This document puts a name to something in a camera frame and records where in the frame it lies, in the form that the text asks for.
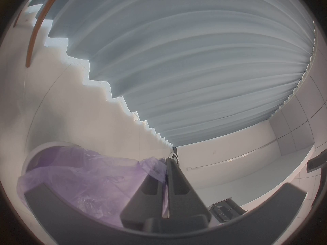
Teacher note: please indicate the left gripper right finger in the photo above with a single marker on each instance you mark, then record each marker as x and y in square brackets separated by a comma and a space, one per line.
[189, 205]

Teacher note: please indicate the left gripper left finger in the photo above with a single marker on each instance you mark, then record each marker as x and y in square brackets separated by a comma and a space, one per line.
[138, 210]

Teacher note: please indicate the purple plastic bag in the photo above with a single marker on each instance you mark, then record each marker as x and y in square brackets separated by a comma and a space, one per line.
[97, 177]

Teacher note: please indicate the white trash bin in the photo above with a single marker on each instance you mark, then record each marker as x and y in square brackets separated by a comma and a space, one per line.
[38, 147]

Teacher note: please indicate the pale blue curtain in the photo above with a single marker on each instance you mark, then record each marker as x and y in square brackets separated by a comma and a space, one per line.
[178, 60]

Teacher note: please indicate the white cushioned wooden chair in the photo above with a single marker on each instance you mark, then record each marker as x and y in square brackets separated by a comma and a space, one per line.
[32, 47]

